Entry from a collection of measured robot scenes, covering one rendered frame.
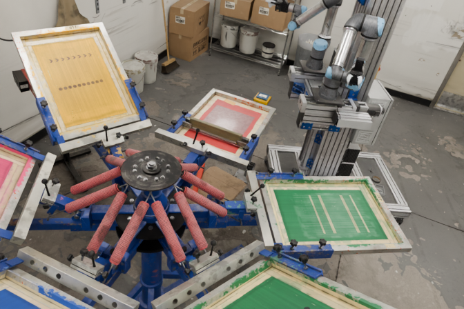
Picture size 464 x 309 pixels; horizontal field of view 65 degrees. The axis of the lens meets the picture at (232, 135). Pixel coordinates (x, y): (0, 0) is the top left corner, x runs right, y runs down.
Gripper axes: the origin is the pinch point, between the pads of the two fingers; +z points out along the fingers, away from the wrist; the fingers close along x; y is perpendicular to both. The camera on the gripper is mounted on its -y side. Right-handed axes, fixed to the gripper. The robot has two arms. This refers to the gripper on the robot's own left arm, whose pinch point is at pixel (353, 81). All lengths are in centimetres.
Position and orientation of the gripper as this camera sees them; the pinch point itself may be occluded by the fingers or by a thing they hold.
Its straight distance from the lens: 224.0
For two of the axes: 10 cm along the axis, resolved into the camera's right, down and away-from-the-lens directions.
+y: 0.0, 8.3, 5.6
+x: -9.3, -2.1, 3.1
